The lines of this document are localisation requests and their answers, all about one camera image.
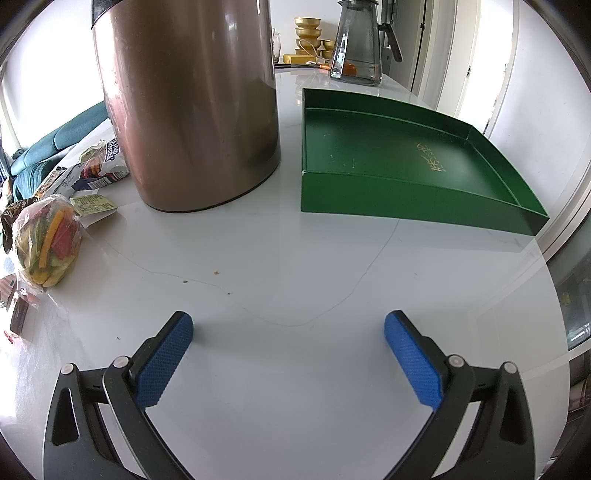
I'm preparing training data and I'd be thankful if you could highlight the clear bag of dried fruit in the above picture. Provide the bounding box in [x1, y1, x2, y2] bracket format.
[11, 191, 118, 289]

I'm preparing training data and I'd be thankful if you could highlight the green tray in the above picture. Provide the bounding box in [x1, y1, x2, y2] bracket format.
[300, 88, 550, 236]

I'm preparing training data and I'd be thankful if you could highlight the glass display cabinet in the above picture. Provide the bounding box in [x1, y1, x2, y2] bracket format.
[547, 240, 591, 356]

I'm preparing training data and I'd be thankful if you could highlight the teal cushion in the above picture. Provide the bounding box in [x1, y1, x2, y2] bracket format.
[11, 159, 63, 201]

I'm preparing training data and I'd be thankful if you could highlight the pink striped snack packet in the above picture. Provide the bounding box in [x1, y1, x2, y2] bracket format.
[0, 273, 20, 309]

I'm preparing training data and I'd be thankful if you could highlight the orange lighter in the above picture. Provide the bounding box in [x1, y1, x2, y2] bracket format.
[318, 62, 358, 77]

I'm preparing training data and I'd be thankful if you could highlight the gold bowl stack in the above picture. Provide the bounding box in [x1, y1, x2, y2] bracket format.
[294, 17, 324, 55]

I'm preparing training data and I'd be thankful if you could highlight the glass pitcher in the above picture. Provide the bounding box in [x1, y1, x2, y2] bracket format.
[329, 0, 403, 87]

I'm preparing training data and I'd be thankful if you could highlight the red snack packet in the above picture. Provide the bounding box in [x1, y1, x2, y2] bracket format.
[8, 298, 32, 340]

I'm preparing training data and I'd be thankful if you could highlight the rose gold kettle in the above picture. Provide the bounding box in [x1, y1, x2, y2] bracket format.
[91, 0, 282, 213]

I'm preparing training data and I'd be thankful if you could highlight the brown snack bag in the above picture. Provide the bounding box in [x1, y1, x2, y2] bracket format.
[0, 198, 33, 254]

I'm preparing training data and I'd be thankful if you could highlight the blue white snack packet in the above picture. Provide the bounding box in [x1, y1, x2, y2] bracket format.
[81, 138, 130, 183]

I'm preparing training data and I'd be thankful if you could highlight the teal sofa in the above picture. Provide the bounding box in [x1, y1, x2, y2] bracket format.
[9, 99, 109, 201]

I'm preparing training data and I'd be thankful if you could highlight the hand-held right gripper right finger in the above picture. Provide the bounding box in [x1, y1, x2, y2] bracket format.
[384, 310, 548, 480]

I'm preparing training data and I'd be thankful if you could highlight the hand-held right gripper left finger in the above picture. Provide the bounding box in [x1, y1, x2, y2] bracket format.
[42, 311, 195, 480]

